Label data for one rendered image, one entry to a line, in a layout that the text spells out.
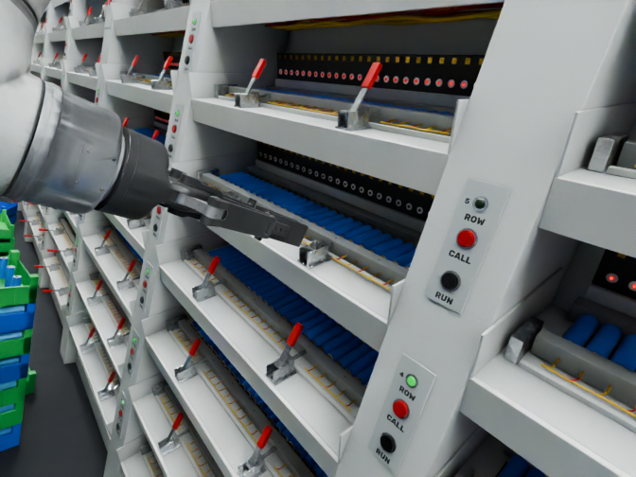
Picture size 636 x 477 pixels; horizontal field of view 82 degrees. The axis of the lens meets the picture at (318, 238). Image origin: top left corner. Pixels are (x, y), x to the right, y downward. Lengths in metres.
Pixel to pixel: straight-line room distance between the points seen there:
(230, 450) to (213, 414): 0.09
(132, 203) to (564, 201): 0.35
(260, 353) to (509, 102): 0.49
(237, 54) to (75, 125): 0.63
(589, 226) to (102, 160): 0.37
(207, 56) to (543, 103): 0.67
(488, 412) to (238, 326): 0.45
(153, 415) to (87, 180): 0.82
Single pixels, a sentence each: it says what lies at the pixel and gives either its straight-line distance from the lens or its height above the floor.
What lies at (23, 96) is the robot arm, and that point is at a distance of 0.31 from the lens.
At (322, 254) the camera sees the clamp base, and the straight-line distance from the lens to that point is 0.52.
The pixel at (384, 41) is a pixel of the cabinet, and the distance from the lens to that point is 0.77.
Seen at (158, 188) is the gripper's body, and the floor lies 1.02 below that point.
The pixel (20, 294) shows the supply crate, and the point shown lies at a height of 0.51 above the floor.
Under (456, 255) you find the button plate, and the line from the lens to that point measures 0.37.
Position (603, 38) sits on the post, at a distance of 0.38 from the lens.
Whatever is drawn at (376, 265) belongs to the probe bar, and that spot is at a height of 0.96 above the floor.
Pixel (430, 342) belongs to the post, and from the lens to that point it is 0.40.
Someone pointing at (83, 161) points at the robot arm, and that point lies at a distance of 0.32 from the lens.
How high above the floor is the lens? 1.08
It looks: 13 degrees down
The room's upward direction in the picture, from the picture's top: 16 degrees clockwise
